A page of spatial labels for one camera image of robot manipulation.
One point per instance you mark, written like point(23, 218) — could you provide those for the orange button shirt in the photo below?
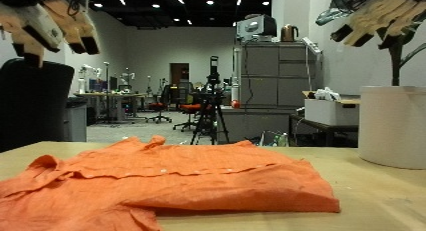
point(177, 184)

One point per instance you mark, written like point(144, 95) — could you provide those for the green leafy plant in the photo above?
point(396, 64)

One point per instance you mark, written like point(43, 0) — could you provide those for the white power strip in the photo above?
point(313, 45)

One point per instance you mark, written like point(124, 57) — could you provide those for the copper kettle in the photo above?
point(289, 33)

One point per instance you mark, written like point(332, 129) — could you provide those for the black chair backrest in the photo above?
point(31, 104)

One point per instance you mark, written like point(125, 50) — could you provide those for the wooden office desk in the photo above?
point(111, 96)

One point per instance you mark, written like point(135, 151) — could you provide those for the crumpled white cloth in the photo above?
point(328, 94)

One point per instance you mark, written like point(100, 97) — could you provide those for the white microwave oven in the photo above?
point(255, 27)

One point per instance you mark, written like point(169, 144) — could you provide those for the tall grey cabinet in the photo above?
point(271, 74)

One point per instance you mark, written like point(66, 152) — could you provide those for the white storage box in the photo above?
point(328, 112)

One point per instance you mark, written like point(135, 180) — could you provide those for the dark brown door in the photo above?
point(179, 74)

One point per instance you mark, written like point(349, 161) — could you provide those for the white round plant pot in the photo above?
point(393, 124)

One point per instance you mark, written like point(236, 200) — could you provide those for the office chair orange seat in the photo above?
point(189, 107)
point(159, 106)

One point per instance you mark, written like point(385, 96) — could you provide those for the black side table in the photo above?
point(324, 128)

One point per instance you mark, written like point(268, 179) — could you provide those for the red ball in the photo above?
point(236, 104)

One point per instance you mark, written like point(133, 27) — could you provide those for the low grey cabinet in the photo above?
point(253, 122)

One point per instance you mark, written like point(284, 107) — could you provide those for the grey drawer pedestal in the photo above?
point(76, 122)

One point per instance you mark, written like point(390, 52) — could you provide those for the black camera tripod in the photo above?
point(213, 104)

